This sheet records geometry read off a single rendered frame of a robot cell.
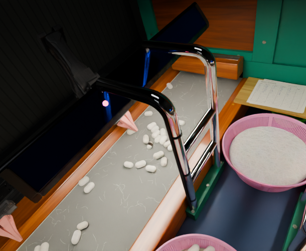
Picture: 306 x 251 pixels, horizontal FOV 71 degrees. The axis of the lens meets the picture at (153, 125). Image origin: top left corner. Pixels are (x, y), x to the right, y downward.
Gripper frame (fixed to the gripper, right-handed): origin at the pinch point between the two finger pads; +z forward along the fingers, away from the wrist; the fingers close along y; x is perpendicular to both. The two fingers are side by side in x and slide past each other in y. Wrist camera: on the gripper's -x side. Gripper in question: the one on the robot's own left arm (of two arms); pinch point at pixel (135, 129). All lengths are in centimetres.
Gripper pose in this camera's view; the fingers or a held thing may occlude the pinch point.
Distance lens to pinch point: 80.7
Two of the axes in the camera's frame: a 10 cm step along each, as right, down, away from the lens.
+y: 5.7, -6.8, 4.6
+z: 7.5, 6.6, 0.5
